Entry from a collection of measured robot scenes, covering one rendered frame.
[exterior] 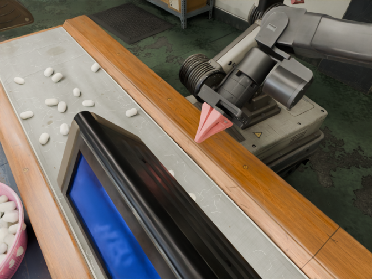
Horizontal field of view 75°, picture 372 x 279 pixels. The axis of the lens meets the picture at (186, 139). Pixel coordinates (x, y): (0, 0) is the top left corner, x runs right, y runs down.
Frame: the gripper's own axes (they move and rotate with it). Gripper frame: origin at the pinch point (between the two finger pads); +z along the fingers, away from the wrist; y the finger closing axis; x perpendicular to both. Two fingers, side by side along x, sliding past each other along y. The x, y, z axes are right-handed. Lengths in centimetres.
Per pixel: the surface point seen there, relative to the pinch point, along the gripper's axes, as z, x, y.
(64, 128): 21.4, -4.8, -31.6
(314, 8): -118, 152, -76
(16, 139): 29.5, -12.1, -34.4
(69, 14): 10, 100, -297
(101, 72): 7, 9, -52
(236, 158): -0.6, 13.1, 3.9
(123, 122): 11.8, 5.7, -25.8
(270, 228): 5.2, 10.2, 19.5
